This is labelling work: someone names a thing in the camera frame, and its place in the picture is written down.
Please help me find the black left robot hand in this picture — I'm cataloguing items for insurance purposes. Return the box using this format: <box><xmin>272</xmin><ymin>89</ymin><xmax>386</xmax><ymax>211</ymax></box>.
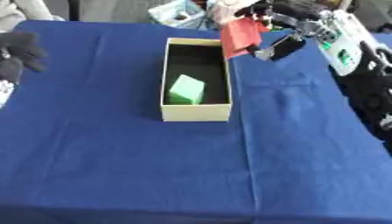
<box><xmin>0</xmin><ymin>30</ymin><xmax>49</xmax><ymax>83</ymax></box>

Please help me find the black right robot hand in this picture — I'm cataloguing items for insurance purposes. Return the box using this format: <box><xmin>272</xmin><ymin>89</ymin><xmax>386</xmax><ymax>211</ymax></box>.
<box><xmin>237</xmin><ymin>0</ymin><xmax>330</xmax><ymax>62</ymax></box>

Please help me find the red block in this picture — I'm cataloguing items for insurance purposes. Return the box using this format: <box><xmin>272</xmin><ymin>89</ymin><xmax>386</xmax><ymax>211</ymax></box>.
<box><xmin>217</xmin><ymin>16</ymin><xmax>271</xmax><ymax>60</ymax></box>

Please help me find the tan cardboard box dark inside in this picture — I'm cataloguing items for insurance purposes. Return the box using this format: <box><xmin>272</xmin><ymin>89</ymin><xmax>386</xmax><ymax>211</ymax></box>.
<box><xmin>159</xmin><ymin>37</ymin><xmax>235</xmax><ymax>123</ymax></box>

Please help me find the person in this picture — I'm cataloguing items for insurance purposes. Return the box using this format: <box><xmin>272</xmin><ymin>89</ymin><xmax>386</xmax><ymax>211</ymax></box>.
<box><xmin>0</xmin><ymin>0</ymin><xmax>67</xmax><ymax>33</ymax></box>

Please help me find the green block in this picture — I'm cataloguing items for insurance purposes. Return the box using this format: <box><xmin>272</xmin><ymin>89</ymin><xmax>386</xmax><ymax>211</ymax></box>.
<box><xmin>166</xmin><ymin>73</ymin><xmax>207</xmax><ymax>106</ymax></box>

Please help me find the pale blue bag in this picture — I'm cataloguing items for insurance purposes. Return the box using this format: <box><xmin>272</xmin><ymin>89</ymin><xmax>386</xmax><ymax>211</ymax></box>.
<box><xmin>147</xmin><ymin>0</ymin><xmax>212</xmax><ymax>30</ymax></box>

